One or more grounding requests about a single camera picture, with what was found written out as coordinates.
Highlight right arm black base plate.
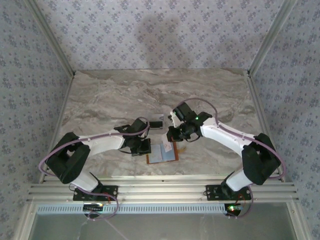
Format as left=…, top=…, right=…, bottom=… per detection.
left=205, top=184, right=252, bottom=202

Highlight aluminium corner post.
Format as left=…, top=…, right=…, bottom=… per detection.
left=247, top=0, right=299, bottom=77
left=24, top=0, right=76, bottom=77

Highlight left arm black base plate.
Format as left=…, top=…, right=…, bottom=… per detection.
left=72, top=185, right=119, bottom=202

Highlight slotted grey cable duct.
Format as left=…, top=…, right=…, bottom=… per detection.
left=36, top=202, right=227, bottom=215

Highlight aluminium side rail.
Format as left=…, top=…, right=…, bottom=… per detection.
left=246, top=70, right=286, bottom=183
left=39, top=73, right=77, bottom=184

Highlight aluminium front rail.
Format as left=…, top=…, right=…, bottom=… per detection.
left=26, top=174, right=300, bottom=202

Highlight brown leather card holder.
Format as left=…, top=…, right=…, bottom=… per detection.
left=145, top=141, right=187, bottom=165

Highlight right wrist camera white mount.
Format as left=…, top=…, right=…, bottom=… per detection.
left=168, top=111, right=179, bottom=127

